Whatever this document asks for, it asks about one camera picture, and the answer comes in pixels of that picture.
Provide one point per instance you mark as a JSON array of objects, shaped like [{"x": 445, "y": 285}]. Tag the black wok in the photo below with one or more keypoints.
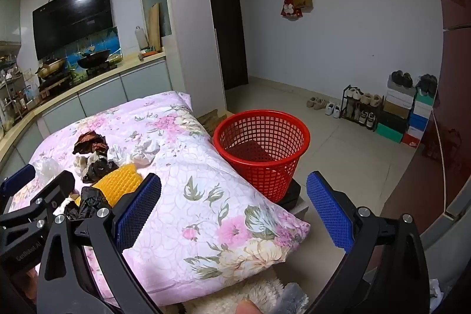
[{"x": 94, "y": 59}]

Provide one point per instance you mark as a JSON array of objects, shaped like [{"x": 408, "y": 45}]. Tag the dark wooden door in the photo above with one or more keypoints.
[{"x": 228, "y": 23}]

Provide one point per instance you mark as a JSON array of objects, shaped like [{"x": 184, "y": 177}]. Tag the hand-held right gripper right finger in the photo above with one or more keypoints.
[{"x": 329, "y": 214}]

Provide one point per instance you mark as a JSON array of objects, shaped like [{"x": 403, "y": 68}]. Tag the dark red refrigerator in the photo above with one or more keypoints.
[{"x": 456, "y": 78}]

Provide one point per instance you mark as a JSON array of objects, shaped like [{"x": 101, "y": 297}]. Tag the pair of beige shoes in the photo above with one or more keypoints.
[{"x": 316, "y": 103}]

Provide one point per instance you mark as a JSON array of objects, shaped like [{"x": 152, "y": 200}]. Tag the wooden cutting board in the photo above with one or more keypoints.
[{"x": 153, "y": 27}]

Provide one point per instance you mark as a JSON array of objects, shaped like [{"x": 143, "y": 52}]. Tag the brown paper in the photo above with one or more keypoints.
[{"x": 90, "y": 143}]

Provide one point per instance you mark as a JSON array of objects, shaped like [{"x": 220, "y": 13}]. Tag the clear plastic bag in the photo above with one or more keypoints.
[{"x": 46, "y": 167}]

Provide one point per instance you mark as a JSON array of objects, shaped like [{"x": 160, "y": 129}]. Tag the black gas stove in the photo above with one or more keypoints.
[{"x": 55, "y": 83}]

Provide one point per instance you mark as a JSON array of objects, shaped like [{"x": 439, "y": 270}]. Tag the red hanging decoration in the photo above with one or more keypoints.
[{"x": 290, "y": 9}]

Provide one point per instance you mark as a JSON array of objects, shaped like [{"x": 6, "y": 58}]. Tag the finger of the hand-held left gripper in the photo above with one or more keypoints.
[
  {"x": 55, "y": 189},
  {"x": 18, "y": 177}
]

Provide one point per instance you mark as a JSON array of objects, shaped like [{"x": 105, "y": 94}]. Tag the black shoe rack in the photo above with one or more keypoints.
[{"x": 362, "y": 108}]

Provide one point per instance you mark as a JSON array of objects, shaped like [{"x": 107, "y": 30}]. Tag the person's right hand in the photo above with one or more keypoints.
[{"x": 248, "y": 308}]

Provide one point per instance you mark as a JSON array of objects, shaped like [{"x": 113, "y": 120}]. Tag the pair of black shoes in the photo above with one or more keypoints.
[{"x": 401, "y": 78}]

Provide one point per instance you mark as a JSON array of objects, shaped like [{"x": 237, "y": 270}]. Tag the grey kitchen base cabinet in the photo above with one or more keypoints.
[{"x": 140, "y": 82}]

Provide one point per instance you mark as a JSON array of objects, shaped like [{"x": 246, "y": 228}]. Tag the grey cloth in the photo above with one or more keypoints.
[{"x": 290, "y": 299}]

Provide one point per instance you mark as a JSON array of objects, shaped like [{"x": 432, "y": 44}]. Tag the pair of dark sneakers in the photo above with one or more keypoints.
[{"x": 427, "y": 83}]

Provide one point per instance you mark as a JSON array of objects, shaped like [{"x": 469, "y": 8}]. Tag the stack of shoe boxes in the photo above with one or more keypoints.
[{"x": 401, "y": 111}]

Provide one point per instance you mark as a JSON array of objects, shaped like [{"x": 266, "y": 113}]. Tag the metal spice rack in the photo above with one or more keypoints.
[{"x": 13, "y": 93}]

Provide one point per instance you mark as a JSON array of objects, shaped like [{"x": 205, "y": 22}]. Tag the white fluffy rug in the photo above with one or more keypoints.
[{"x": 228, "y": 299}]

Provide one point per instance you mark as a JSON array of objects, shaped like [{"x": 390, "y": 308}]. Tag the brass pan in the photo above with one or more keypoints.
[{"x": 49, "y": 67}]

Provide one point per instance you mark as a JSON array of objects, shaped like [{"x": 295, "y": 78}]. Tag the pair of white shoes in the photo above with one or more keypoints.
[{"x": 333, "y": 110}]

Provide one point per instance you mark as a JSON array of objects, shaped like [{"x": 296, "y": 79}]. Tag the pale wall cabinet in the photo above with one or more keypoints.
[{"x": 9, "y": 12}]

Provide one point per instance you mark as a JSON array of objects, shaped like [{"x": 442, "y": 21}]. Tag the yellow foam net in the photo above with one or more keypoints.
[{"x": 117, "y": 183}]

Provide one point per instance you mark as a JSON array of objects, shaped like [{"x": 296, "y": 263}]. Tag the black range hood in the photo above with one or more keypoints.
[{"x": 73, "y": 19}]

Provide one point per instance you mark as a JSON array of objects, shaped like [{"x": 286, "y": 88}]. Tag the black stand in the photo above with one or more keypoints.
[{"x": 292, "y": 193}]

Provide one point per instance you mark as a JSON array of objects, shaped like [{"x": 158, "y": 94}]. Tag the red plastic mesh basket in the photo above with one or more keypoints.
[{"x": 279, "y": 167}]

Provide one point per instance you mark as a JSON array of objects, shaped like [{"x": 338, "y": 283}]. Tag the pink floral blanket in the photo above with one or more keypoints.
[{"x": 206, "y": 189}]

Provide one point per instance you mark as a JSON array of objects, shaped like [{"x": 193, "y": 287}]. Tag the cardboard box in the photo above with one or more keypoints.
[{"x": 211, "y": 119}]

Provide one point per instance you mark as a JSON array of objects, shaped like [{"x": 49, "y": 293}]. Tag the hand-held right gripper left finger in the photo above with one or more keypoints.
[{"x": 138, "y": 214}]

